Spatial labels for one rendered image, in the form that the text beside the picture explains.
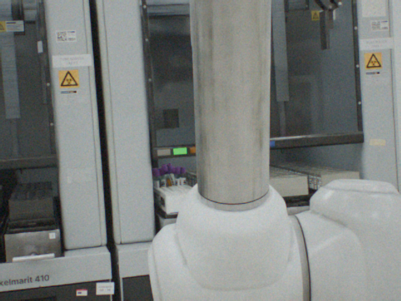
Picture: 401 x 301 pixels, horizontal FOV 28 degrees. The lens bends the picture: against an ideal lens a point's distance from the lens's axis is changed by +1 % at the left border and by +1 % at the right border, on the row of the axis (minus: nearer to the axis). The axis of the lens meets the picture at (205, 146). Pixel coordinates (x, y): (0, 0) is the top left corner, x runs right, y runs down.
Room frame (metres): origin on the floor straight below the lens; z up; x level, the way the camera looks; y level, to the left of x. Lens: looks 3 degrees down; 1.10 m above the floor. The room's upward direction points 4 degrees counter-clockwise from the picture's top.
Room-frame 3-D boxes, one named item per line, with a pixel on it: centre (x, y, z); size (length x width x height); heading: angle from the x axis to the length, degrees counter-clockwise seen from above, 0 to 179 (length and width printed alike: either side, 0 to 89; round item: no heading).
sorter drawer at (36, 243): (2.36, 0.51, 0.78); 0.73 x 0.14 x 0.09; 11
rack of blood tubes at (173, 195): (2.30, 0.09, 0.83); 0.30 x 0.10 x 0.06; 11
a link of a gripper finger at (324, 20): (1.50, -0.23, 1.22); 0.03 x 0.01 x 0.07; 11
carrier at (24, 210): (2.13, 0.47, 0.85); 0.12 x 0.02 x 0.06; 101
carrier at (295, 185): (2.26, -0.22, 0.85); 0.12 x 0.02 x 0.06; 100
